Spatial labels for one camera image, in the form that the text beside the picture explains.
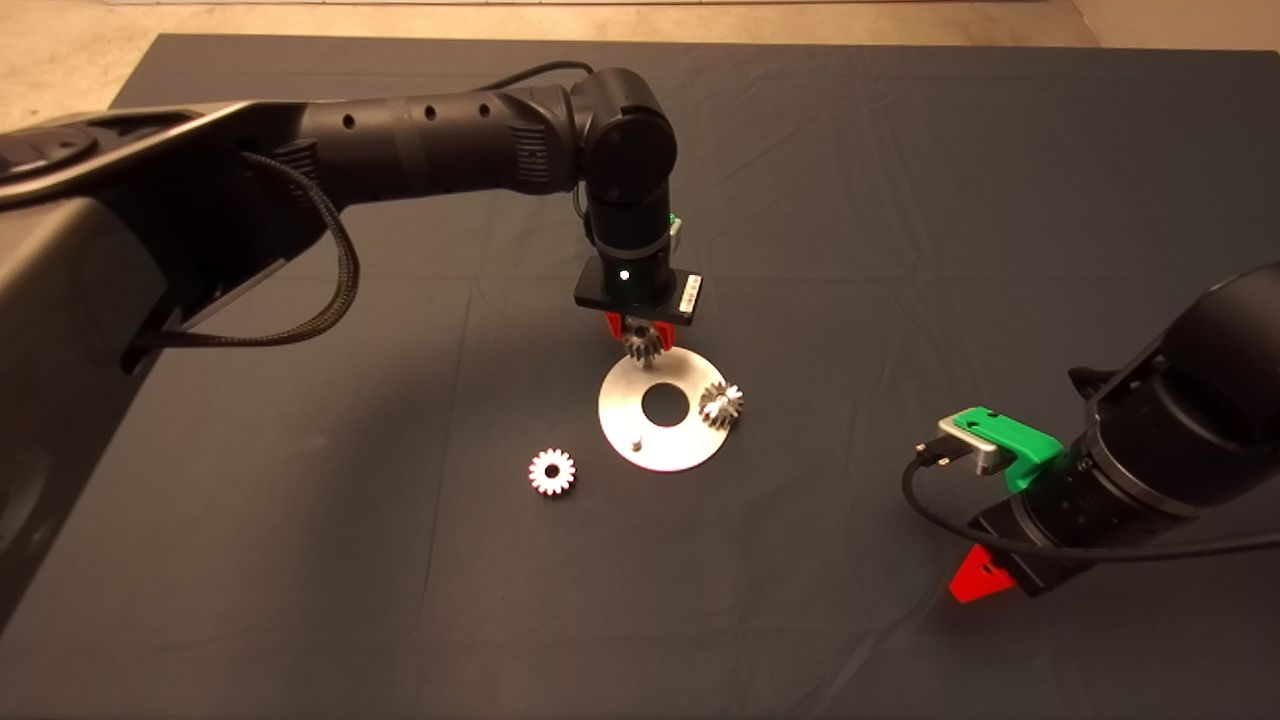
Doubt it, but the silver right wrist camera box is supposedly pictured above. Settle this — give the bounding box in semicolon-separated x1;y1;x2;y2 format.
935;418;1005;477

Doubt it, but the dark grey table cloth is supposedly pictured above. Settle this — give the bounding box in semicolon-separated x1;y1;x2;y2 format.
45;32;1280;720

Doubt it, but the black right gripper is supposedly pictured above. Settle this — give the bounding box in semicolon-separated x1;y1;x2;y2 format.
948;495;1098;605

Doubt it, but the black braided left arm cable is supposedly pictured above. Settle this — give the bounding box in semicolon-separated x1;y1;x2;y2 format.
125;150;361;351

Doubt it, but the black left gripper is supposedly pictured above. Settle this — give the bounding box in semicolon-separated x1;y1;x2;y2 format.
573;258;705;350

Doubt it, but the black left camera cable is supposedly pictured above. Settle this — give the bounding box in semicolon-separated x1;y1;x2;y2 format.
480;60;596;96

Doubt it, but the green right camera mount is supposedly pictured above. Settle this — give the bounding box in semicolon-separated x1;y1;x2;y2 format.
952;407;1066;493

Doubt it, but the round metal carrier plate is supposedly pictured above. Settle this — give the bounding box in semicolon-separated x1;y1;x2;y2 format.
598;345;731;473

